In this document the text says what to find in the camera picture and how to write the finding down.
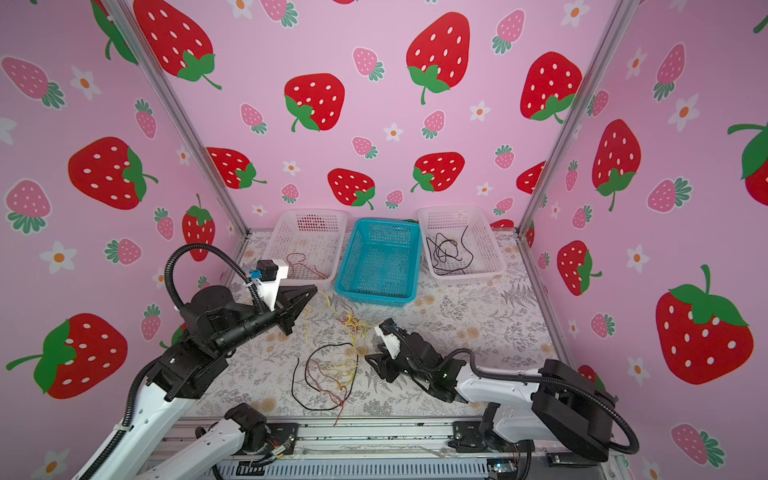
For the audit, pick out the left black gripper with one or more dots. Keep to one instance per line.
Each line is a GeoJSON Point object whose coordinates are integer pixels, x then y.
{"type": "Point", "coordinates": [285, 311]}

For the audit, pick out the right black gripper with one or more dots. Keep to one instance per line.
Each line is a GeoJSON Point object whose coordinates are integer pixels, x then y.
{"type": "Point", "coordinates": [382, 363]}

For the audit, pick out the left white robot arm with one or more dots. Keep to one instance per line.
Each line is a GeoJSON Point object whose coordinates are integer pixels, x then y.
{"type": "Point", "coordinates": [169, 385]}

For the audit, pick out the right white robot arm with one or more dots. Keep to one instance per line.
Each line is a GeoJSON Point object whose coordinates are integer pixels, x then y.
{"type": "Point", "coordinates": [553, 403]}

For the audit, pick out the left white plastic basket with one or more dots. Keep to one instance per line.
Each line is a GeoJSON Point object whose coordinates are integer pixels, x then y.
{"type": "Point", "coordinates": [310, 242]}

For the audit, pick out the white plastic basket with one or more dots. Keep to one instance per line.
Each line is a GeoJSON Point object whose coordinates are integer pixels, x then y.
{"type": "Point", "coordinates": [310, 242]}
{"type": "Point", "coordinates": [459, 245]}

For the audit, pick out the teal plastic basket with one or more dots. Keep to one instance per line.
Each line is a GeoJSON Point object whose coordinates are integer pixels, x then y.
{"type": "Point", "coordinates": [381, 263]}

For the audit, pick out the right white plastic basket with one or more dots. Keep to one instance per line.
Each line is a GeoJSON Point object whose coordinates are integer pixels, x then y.
{"type": "Point", "coordinates": [459, 245]}

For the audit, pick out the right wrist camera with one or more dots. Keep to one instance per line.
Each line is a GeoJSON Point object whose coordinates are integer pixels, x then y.
{"type": "Point", "coordinates": [391, 340]}

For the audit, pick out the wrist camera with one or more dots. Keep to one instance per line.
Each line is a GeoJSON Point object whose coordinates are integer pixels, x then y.
{"type": "Point", "coordinates": [391, 340]}
{"type": "Point", "coordinates": [265, 278]}

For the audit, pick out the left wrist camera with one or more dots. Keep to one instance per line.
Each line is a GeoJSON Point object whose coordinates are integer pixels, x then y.
{"type": "Point", "coordinates": [265, 278]}

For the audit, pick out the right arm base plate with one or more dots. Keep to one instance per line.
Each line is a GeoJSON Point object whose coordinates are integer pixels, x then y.
{"type": "Point", "coordinates": [479, 437]}

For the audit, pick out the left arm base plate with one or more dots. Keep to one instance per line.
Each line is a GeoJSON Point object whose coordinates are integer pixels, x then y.
{"type": "Point", "coordinates": [261, 440]}

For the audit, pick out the aluminium front rail frame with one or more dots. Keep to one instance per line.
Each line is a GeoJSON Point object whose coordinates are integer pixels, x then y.
{"type": "Point", "coordinates": [368, 448]}

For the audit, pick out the left corner aluminium post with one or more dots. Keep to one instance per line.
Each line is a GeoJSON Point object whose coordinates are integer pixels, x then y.
{"type": "Point", "coordinates": [127, 25]}

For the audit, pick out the corner aluminium post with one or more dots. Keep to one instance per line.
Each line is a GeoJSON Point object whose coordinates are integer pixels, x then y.
{"type": "Point", "coordinates": [613, 35]}
{"type": "Point", "coordinates": [127, 25]}

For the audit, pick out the right corner aluminium post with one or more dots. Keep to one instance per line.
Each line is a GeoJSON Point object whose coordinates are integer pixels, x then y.
{"type": "Point", "coordinates": [613, 35]}

